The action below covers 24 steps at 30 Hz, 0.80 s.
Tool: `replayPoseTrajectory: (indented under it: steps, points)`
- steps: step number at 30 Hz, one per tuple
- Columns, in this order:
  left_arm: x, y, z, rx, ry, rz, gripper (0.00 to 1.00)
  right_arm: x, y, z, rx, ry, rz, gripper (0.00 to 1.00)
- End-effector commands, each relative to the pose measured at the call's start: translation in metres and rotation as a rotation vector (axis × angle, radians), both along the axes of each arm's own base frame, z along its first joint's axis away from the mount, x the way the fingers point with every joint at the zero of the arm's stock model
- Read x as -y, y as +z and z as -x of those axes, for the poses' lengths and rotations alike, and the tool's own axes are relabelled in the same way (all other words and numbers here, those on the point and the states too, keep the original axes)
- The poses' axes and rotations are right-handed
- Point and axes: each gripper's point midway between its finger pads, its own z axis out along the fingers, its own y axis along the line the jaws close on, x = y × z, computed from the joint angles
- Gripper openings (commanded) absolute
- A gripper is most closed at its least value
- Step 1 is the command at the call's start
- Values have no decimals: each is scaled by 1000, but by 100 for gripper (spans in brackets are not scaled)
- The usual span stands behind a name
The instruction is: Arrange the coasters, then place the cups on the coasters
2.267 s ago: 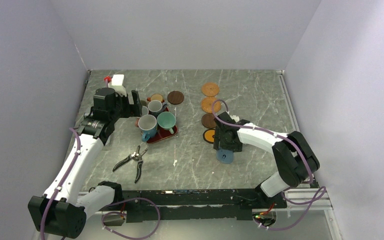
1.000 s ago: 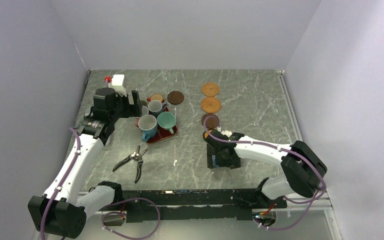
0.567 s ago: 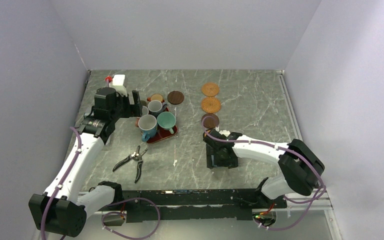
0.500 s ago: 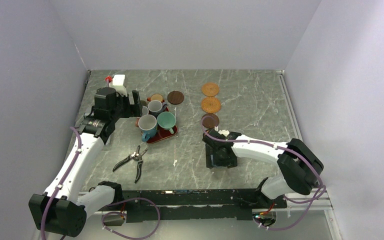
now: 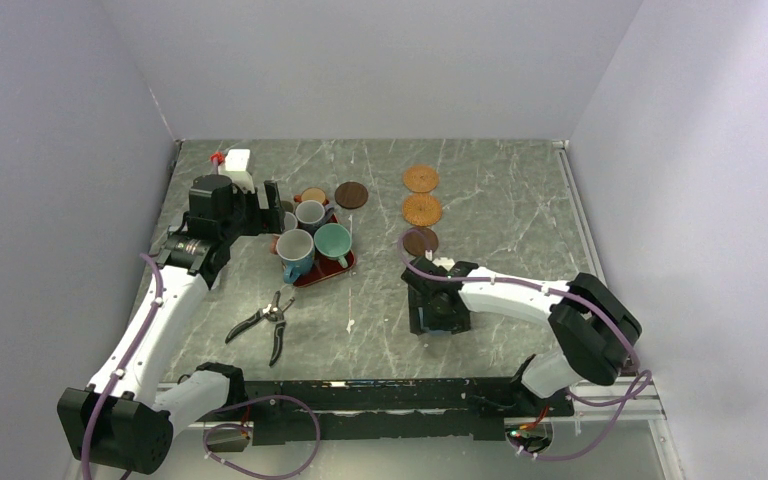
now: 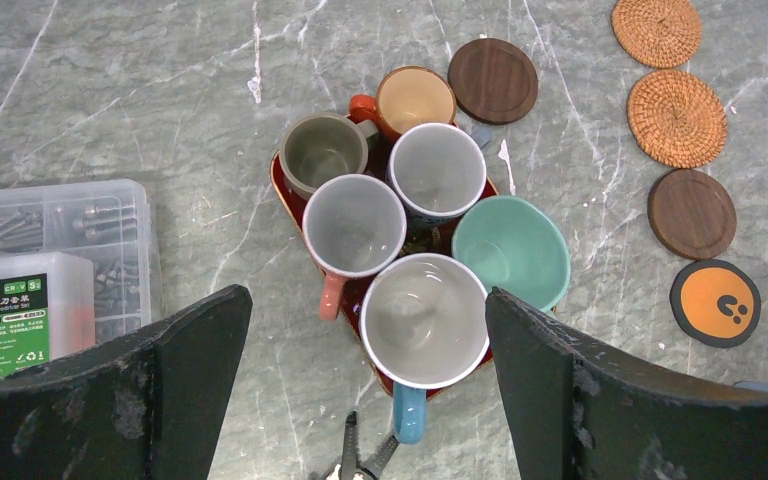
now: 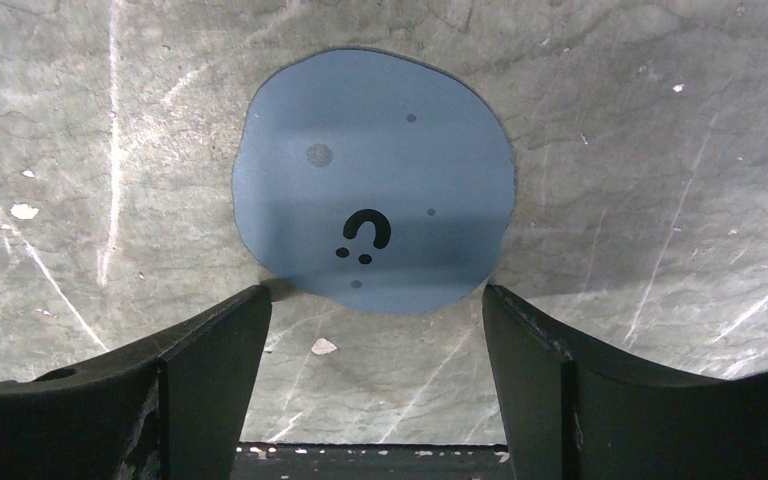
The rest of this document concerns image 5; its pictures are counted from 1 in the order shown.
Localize dark wood coaster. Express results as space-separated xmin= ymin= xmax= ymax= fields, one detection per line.
xmin=402 ymin=227 xmax=439 ymax=257
xmin=334 ymin=181 xmax=369 ymax=210

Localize woven rattan coaster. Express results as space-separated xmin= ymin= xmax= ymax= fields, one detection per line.
xmin=402 ymin=193 xmax=443 ymax=227
xmin=402 ymin=165 xmax=439 ymax=194

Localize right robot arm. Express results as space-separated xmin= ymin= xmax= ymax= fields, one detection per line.
xmin=401 ymin=257 xmax=643 ymax=415

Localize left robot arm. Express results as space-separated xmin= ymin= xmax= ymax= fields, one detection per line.
xmin=57 ymin=174 xmax=284 ymax=479

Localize orange red cup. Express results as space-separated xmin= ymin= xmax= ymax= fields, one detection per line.
xmin=294 ymin=187 xmax=329 ymax=205

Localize teal green cup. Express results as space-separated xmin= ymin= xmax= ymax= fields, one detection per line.
xmin=314 ymin=223 xmax=352 ymax=268

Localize dark blue white mug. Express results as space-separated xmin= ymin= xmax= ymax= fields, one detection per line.
xmin=294 ymin=200 xmax=334 ymax=235

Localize red tray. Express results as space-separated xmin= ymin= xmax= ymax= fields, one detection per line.
xmin=291 ymin=214 xmax=355 ymax=288

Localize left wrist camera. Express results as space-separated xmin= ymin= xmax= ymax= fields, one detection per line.
xmin=210 ymin=149 xmax=256 ymax=193

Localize black handled pliers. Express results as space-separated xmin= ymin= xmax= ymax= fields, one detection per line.
xmin=224 ymin=291 xmax=295 ymax=368

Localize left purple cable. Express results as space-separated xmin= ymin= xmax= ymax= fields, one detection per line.
xmin=79 ymin=253 xmax=324 ymax=480

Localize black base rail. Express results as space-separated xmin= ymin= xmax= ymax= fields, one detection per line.
xmin=196 ymin=362 xmax=574 ymax=446

